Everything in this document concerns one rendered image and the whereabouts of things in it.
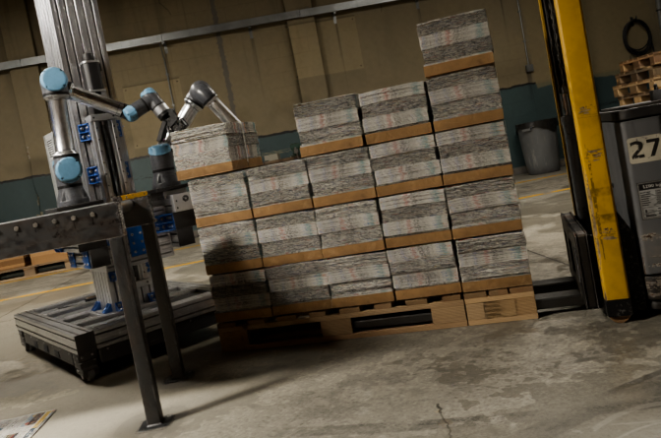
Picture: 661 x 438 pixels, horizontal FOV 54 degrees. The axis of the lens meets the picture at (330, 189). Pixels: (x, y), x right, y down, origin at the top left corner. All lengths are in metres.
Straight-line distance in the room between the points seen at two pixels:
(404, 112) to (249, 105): 7.02
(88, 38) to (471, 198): 2.17
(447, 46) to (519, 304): 1.11
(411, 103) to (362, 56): 7.07
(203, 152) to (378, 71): 6.96
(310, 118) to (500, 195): 0.88
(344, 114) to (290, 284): 0.81
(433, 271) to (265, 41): 7.32
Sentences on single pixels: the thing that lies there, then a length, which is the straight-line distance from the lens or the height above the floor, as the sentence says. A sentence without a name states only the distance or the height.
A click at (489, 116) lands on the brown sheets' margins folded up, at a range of 2.75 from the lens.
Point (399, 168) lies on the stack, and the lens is 2.79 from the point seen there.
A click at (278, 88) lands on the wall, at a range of 9.70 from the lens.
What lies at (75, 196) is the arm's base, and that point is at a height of 0.86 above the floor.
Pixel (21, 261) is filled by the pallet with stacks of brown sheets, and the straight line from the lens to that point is 9.30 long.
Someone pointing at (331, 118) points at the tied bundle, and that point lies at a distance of 2.85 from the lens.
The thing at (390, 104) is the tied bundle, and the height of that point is 0.98.
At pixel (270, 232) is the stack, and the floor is 0.53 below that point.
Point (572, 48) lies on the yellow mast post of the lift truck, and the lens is 2.59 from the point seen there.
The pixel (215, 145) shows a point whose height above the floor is 0.96.
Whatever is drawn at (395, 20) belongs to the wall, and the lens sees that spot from 10.00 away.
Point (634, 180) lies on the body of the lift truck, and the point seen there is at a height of 0.52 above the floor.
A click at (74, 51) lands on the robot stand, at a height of 1.60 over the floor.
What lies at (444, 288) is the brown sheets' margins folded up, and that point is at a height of 0.17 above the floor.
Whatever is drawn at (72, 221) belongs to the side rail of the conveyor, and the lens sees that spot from 2.41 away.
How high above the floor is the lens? 0.82
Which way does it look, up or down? 3 degrees down
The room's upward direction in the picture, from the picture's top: 11 degrees counter-clockwise
